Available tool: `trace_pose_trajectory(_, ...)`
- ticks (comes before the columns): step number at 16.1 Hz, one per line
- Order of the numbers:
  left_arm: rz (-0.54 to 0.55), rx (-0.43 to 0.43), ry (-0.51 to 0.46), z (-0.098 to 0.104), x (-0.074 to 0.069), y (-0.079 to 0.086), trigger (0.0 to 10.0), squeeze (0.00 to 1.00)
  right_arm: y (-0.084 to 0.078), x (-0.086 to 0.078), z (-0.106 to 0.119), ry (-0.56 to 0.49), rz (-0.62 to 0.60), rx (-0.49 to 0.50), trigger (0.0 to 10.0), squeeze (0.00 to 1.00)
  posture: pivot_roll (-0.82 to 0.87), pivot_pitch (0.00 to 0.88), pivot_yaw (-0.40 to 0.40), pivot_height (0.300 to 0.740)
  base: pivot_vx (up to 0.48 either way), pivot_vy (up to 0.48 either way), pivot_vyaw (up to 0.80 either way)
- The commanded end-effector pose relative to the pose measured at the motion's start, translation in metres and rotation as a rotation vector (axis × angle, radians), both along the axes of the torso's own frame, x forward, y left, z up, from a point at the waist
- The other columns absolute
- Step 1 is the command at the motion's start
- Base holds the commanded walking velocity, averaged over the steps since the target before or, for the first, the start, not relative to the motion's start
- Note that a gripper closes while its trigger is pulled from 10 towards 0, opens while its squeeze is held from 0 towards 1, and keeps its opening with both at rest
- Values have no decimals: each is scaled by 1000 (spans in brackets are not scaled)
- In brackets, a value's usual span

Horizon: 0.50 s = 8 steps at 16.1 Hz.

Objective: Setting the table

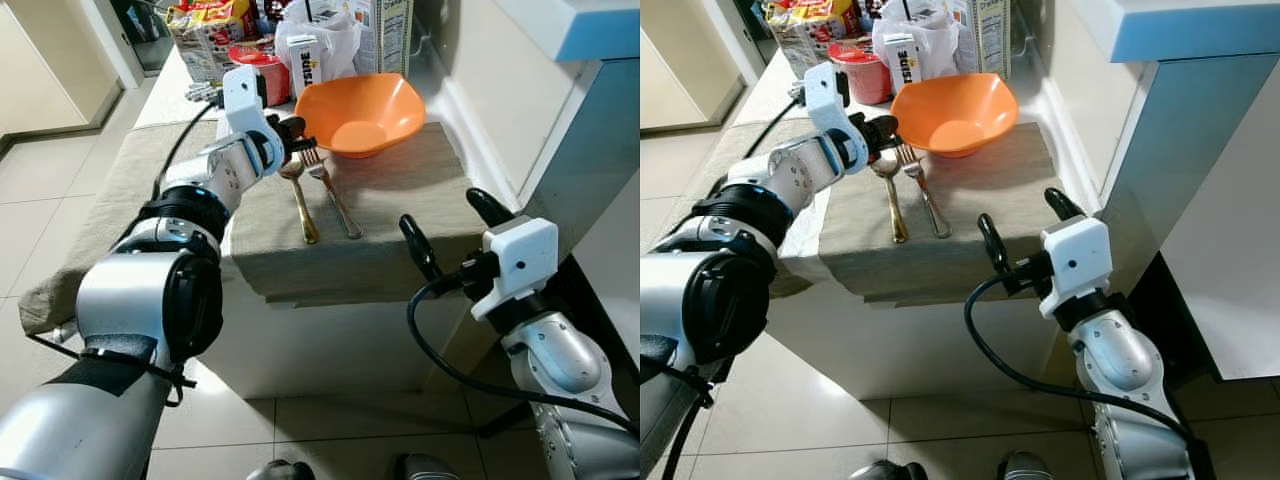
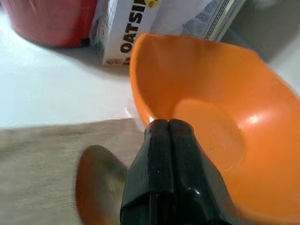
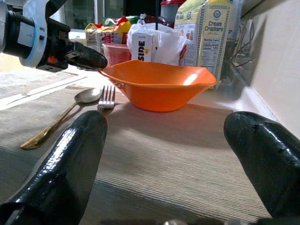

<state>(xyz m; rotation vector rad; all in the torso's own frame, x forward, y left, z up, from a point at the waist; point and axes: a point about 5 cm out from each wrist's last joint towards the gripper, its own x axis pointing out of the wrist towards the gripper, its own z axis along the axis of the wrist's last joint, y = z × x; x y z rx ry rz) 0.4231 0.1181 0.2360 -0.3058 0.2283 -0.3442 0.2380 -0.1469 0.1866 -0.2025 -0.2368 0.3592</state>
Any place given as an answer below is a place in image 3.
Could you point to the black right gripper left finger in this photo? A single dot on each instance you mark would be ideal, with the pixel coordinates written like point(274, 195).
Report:
point(63, 168)

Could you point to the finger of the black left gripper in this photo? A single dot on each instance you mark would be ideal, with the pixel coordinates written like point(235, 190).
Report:
point(90, 58)

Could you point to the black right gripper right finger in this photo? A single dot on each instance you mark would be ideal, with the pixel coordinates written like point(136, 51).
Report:
point(269, 159)

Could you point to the small printed carton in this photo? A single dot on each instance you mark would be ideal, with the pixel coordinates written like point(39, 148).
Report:
point(91, 39)

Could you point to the pink plastic container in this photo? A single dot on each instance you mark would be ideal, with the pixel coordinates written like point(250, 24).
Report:
point(117, 54)

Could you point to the yellow red snack packet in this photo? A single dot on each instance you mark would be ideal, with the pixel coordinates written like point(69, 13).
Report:
point(124, 25)

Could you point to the silver metal fork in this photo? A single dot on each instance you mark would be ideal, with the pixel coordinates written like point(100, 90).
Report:
point(106, 103)

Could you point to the small white printed box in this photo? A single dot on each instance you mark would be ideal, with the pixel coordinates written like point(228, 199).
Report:
point(141, 47)

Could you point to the orange plastic bowl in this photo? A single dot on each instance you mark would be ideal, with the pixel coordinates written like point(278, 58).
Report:
point(159, 93)

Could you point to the white plastic bag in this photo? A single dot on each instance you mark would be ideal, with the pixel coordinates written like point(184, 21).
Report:
point(168, 44)

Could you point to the beige woven placemat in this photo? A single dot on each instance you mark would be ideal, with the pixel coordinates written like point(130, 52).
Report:
point(152, 152)

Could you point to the red-lidded jar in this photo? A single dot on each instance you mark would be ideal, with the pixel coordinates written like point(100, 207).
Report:
point(168, 11)

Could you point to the cream crackers box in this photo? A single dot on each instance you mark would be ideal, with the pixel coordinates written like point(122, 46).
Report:
point(213, 47)

